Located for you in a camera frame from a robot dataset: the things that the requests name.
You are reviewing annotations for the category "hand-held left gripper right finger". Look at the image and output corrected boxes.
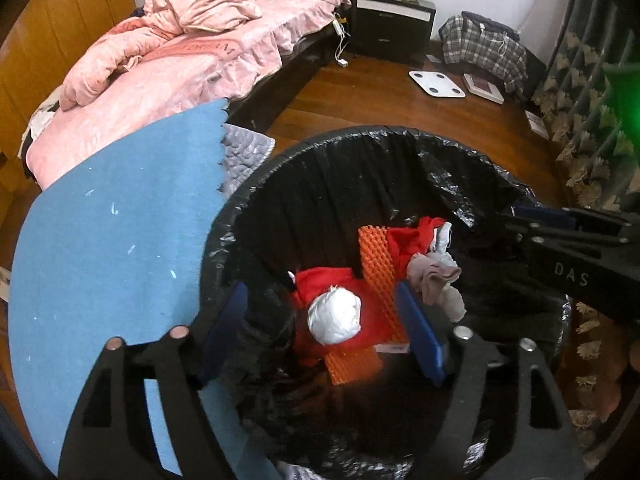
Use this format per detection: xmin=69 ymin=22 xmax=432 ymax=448
xmin=395 ymin=280 xmax=586 ymax=480

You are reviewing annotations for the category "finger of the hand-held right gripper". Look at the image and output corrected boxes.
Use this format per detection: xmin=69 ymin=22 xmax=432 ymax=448
xmin=497 ymin=217 xmax=629 ymax=262
xmin=512 ymin=204 xmax=632 ymax=234

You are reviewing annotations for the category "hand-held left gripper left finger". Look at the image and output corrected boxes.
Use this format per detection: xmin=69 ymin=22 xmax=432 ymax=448
xmin=57 ymin=280 xmax=251 ymax=480

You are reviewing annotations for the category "small white tissue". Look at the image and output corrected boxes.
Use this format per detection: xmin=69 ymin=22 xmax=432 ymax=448
xmin=440 ymin=287 xmax=467 ymax=324

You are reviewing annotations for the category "pink tissue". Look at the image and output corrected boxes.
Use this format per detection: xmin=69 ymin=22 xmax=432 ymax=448
xmin=406 ymin=251 xmax=463 ymax=306

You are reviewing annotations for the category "orange foam fruit net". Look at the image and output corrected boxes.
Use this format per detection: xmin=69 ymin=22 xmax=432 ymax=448
xmin=357 ymin=225 xmax=408 ymax=343
xmin=325 ymin=345 xmax=382 ymax=387

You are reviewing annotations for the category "red net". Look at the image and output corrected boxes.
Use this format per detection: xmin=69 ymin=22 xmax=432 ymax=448
xmin=386 ymin=216 xmax=447 ymax=281

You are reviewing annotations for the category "large white tissue ball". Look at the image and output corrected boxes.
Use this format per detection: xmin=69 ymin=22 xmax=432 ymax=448
xmin=306 ymin=285 xmax=362 ymax=346

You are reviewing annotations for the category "grey-white tissue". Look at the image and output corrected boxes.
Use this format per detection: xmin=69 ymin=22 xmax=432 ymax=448
xmin=432 ymin=221 xmax=454 ymax=256

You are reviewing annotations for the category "black lined waste bin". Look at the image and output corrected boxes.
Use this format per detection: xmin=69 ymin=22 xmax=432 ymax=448
xmin=200 ymin=125 xmax=573 ymax=480

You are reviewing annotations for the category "leaf-patterned curtain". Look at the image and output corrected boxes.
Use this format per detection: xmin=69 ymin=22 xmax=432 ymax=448
xmin=530 ymin=30 xmax=640 ymax=461

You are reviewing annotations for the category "white card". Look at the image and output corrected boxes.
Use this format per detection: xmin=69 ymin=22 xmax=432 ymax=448
xmin=525 ymin=110 xmax=550 ymax=137

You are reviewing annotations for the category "white-edged book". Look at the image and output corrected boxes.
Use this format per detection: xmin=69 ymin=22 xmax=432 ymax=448
xmin=462 ymin=72 xmax=505 ymax=105

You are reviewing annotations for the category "blue foam mat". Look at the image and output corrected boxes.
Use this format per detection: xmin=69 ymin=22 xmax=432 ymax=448
xmin=7 ymin=97 xmax=281 ymax=480

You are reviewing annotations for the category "white bathroom scale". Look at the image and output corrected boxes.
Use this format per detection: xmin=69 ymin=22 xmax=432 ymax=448
xmin=409 ymin=70 xmax=467 ymax=99

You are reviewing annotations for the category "plaid bag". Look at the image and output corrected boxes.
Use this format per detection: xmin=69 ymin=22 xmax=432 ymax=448
xmin=440 ymin=11 xmax=530 ymax=96

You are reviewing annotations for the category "black and white nightstand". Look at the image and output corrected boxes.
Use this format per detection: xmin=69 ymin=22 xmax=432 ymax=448
xmin=350 ymin=0 xmax=437 ymax=64

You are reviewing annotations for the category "bed with pink sheet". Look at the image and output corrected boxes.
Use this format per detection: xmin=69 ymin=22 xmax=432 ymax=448
xmin=20 ymin=0 xmax=353 ymax=191

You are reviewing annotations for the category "black and white cloth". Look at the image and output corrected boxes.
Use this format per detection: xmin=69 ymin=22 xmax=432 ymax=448
xmin=20 ymin=100 xmax=61 ymax=156

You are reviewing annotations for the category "pink quilt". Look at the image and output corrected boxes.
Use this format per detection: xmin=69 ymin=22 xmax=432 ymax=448
xmin=60 ymin=0 xmax=264 ymax=111

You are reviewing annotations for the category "wooden wardrobe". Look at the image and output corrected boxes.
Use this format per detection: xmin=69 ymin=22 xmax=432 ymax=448
xmin=0 ymin=0 xmax=136 ymax=161

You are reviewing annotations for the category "white power strip cable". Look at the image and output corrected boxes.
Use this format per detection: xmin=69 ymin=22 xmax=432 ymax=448
xmin=331 ymin=12 xmax=351 ymax=68

